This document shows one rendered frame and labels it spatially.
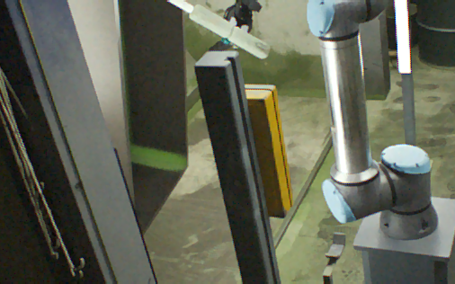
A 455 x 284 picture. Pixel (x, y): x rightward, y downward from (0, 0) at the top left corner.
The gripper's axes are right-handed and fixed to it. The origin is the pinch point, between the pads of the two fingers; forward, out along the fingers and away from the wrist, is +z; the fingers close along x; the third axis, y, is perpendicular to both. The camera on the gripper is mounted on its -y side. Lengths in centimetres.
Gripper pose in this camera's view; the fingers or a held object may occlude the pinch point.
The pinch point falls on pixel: (232, 40)
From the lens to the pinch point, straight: 226.1
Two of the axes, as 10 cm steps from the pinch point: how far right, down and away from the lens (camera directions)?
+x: -8.0, -4.2, -4.2
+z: -3.1, 9.0, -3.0
